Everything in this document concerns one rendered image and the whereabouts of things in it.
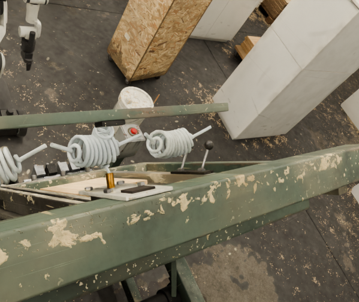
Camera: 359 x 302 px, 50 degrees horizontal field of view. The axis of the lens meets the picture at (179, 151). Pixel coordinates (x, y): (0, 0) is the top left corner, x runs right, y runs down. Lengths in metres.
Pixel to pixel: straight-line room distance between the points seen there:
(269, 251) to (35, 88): 2.48
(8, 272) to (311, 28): 3.23
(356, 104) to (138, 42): 3.73
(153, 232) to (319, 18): 3.02
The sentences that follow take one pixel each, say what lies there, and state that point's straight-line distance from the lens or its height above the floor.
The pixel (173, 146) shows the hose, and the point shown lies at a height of 1.88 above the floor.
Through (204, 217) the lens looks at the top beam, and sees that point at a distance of 0.74.
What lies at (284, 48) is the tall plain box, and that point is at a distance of 3.67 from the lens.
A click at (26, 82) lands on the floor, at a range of 3.48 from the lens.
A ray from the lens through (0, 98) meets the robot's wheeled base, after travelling 3.08.
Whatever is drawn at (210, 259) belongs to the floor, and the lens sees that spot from 3.18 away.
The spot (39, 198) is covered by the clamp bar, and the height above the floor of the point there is 1.50.
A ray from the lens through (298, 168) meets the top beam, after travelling 0.97.
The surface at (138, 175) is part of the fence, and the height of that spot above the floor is 1.14.
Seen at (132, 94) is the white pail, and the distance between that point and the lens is 3.25.
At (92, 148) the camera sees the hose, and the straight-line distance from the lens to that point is 0.73.
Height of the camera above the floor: 2.46
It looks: 43 degrees down
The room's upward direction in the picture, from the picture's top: 40 degrees clockwise
